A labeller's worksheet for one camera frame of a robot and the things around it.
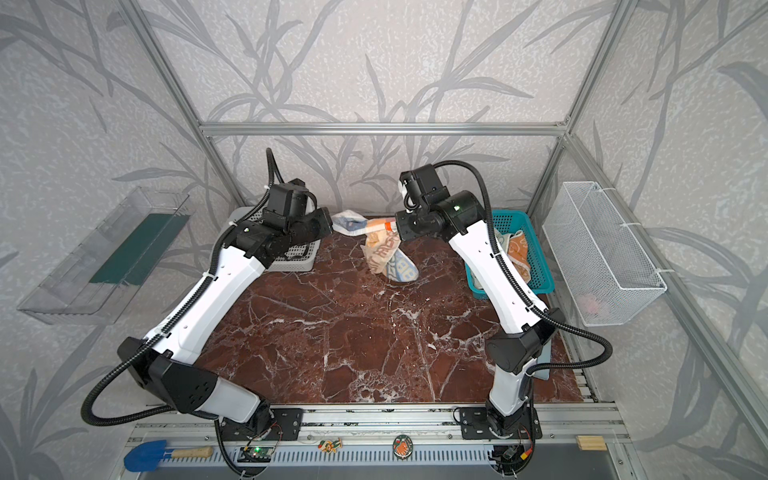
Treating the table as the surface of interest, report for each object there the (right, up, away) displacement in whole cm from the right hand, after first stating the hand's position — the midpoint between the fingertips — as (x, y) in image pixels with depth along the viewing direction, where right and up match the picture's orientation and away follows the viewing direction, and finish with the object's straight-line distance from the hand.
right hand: (407, 215), depth 74 cm
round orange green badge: (-1, -56, -4) cm, 56 cm away
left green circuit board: (-37, -58, -3) cm, 69 cm away
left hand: (-17, +1, +1) cm, 17 cm away
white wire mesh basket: (+41, -13, -13) cm, 44 cm away
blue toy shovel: (-62, -58, -3) cm, 85 cm away
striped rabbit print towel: (-7, -8, +9) cm, 14 cm away
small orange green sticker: (-19, -56, -4) cm, 59 cm away
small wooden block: (+44, -55, -3) cm, 71 cm away
